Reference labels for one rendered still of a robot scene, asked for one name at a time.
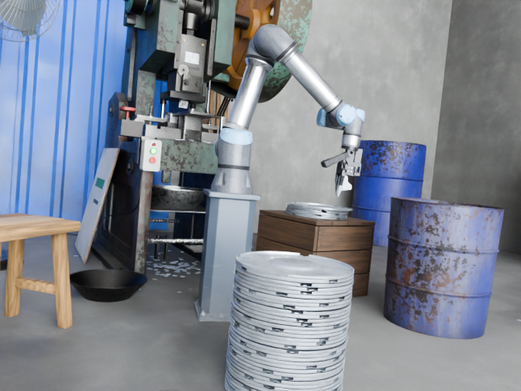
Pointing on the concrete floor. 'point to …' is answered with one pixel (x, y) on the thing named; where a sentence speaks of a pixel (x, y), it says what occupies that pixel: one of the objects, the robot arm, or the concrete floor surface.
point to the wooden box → (320, 240)
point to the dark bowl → (107, 284)
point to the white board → (101, 184)
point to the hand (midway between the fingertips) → (336, 193)
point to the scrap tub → (441, 266)
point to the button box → (146, 165)
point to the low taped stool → (50, 225)
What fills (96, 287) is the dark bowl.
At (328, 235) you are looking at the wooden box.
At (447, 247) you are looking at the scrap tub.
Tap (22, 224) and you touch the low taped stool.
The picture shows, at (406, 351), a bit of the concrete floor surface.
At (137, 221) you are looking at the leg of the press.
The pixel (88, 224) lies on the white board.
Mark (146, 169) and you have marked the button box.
